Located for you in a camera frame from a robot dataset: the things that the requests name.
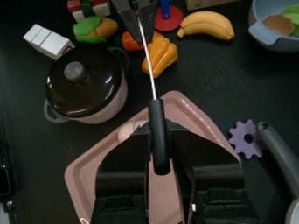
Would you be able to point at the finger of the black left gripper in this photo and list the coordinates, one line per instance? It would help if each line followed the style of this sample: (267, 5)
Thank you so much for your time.
(128, 17)
(148, 20)

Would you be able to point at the yellow toy banana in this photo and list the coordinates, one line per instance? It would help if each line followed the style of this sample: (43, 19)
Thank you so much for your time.
(208, 24)

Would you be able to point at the pink cutting board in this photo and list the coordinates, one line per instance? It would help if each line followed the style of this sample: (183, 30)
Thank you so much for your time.
(193, 116)

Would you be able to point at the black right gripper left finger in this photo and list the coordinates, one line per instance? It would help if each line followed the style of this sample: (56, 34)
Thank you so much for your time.
(124, 163)

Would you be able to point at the toy corn green husk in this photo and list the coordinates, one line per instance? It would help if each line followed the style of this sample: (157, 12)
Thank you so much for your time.
(97, 29)

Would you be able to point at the orange red toy tomato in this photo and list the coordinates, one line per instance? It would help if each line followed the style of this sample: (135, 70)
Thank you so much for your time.
(128, 43)

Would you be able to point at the purple toy gear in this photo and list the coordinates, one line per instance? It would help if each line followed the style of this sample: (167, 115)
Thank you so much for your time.
(240, 145)

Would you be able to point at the pale toy egg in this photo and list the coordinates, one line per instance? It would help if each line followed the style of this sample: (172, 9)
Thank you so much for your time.
(127, 131)

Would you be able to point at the pink toy pot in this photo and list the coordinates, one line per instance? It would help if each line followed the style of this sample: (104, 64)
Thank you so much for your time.
(111, 108)

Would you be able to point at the black pot lid grey knob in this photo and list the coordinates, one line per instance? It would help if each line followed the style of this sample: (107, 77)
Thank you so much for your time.
(83, 84)

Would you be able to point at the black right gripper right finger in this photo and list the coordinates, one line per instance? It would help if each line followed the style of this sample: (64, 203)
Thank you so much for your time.
(209, 175)

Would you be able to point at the green toy lettuce leaf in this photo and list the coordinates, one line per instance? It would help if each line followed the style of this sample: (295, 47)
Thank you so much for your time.
(292, 14)

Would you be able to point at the light blue bowl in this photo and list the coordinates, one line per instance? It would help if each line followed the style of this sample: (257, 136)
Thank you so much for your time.
(268, 39)

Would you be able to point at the wooden box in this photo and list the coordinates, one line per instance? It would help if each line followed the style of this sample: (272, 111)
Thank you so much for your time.
(205, 3)

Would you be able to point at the black device at table edge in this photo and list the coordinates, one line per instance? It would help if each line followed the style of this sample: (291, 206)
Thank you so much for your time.
(4, 180)

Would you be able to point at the red white toy food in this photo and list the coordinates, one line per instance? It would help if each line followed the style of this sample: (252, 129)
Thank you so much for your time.
(99, 8)

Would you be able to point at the white toy block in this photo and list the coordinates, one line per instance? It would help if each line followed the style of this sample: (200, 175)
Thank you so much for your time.
(48, 40)

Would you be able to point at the yellow toy bell pepper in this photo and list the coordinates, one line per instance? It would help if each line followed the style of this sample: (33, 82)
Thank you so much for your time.
(161, 57)

